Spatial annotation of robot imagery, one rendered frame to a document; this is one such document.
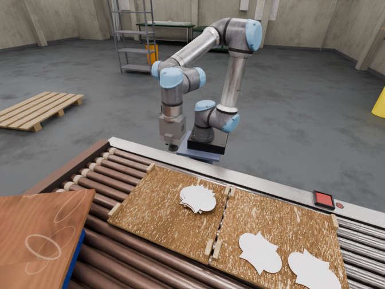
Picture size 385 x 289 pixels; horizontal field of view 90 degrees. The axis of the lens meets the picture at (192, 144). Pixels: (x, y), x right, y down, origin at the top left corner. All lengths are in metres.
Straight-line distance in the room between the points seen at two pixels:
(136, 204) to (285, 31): 10.87
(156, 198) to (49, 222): 0.37
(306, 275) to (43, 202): 0.91
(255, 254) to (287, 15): 10.87
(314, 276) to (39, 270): 0.79
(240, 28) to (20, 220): 1.09
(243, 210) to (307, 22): 10.85
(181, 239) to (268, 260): 0.30
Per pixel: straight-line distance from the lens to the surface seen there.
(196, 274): 0.75
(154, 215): 0.83
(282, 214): 0.91
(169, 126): 0.71
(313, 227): 0.92
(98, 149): 1.21
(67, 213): 0.81
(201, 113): 1.11
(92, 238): 0.87
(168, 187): 0.91
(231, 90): 1.01
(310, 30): 11.45
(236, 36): 0.98
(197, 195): 0.83
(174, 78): 0.63
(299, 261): 0.81
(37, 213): 0.87
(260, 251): 0.78
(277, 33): 11.25
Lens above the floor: 1.62
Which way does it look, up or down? 36 degrees down
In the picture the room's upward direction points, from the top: 1 degrees clockwise
